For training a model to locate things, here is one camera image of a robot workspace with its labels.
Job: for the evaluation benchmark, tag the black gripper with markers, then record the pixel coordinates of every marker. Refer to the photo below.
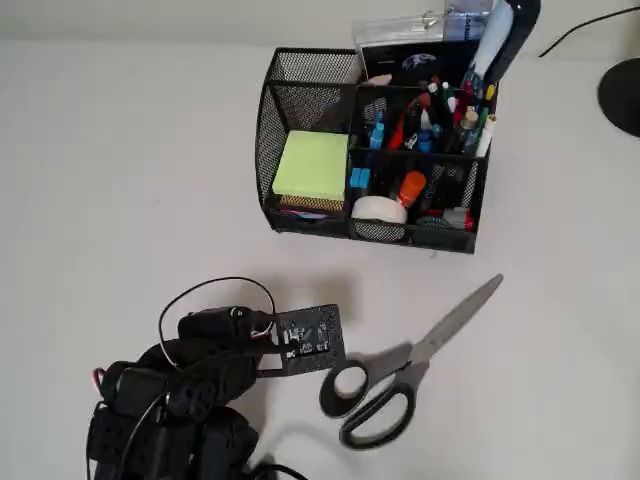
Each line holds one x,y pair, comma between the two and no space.
216,323

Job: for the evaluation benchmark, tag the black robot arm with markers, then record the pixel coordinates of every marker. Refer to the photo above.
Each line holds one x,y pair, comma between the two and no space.
165,415

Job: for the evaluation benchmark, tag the multicolour note paper stack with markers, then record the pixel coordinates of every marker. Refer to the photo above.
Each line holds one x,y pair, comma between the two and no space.
310,207

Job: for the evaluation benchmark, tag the green sticky note pad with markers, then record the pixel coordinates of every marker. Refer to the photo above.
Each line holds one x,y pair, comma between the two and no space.
311,165

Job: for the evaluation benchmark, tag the white tape roll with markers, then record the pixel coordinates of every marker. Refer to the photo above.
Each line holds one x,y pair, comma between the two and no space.
377,210

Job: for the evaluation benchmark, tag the orange glue stick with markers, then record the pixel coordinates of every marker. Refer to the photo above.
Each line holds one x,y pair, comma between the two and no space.
410,187

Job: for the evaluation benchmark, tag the black mesh desk organizer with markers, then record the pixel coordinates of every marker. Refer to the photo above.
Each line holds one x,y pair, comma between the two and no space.
310,100

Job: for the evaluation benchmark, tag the blue plastic clip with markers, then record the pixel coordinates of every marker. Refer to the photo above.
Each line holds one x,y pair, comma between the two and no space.
377,134

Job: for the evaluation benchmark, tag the bunch of pens and markers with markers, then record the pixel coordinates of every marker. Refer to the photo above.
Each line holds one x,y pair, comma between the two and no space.
405,125

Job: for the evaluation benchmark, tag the white marker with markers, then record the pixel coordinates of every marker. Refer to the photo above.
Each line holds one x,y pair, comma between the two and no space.
485,137

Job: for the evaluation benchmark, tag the black card with earth picture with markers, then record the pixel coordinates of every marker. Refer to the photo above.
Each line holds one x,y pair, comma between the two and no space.
415,62

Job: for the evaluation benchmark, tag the clear plastic bag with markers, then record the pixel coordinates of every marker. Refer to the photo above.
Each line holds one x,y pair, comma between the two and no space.
395,32

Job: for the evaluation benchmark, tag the yellow capped marker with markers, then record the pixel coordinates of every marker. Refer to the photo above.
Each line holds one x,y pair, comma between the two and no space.
489,91

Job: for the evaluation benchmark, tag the pale blue white tube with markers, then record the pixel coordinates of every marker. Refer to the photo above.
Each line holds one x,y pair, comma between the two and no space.
492,40

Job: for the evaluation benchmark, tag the black round lamp base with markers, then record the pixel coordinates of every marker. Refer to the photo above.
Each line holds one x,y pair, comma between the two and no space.
622,97

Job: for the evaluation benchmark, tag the black camera circuit board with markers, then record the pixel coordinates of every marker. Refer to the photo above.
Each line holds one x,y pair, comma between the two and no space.
310,340

